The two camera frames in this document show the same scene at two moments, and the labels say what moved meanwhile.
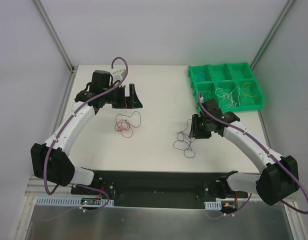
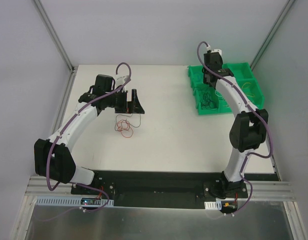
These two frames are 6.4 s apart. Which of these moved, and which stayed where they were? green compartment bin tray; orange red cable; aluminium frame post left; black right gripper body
Moved: black right gripper body
Stayed: green compartment bin tray; orange red cable; aluminium frame post left
